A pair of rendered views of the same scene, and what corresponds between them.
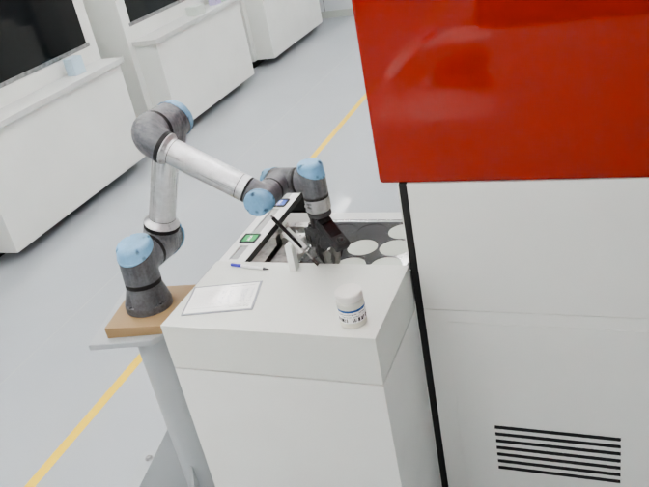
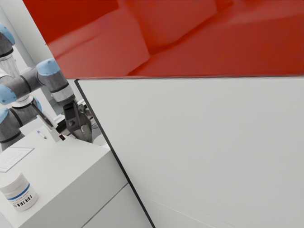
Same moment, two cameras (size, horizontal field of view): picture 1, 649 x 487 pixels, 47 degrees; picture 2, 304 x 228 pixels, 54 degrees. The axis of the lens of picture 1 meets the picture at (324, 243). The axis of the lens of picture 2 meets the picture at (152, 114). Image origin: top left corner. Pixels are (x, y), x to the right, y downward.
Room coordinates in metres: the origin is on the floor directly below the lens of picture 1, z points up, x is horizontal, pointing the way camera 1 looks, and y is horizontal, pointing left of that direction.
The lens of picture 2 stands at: (1.15, -0.79, 1.41)
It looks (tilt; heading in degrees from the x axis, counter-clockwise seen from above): 25 degrees down; 30
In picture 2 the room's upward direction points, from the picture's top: 24 degrees counter-clockwise
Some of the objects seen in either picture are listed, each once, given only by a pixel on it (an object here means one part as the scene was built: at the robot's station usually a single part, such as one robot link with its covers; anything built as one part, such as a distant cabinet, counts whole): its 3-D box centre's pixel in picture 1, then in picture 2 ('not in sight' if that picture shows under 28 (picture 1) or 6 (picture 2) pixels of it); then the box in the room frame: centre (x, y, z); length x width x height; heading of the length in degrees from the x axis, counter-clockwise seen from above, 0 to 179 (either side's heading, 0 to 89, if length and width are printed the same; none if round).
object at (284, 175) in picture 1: (278, 183); (38, 77); (2.00, 0.09, 1.21); 0.11 x 0.11 x 0.08; 64
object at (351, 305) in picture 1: (351, 305); (18, 191); (1.59, -0.03, 1.01); 0.07 x 0.07 x 0.10
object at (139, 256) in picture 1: (138, 258); (3, 123); (2.10, 0.58, 1.01); 0.13 x 0.12 x 0.14; 154
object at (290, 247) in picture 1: (296, 249); (50, 127); (1.92, 0.09, 1.03); 0.06 x 0.04 x 0.13; 65
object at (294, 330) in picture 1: (291, 316); (40, 178); (1.78, 0.13, 0.89); 0.62 x 0.35 x 0.14; 65
